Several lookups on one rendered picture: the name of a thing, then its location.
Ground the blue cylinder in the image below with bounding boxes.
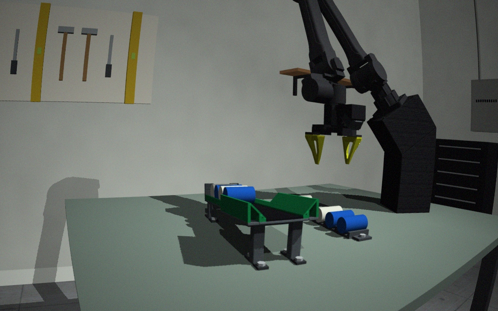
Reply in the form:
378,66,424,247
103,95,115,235
223,187,255,203
214,184,242,199
325,210,354,228
337,214,368,234

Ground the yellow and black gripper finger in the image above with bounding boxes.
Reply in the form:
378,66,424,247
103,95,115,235
342,136,362,164
305,134,325,164

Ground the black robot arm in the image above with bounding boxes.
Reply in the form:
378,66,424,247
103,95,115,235
293,0,407,130

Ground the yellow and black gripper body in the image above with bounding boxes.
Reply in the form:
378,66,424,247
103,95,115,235
305,103,362,137

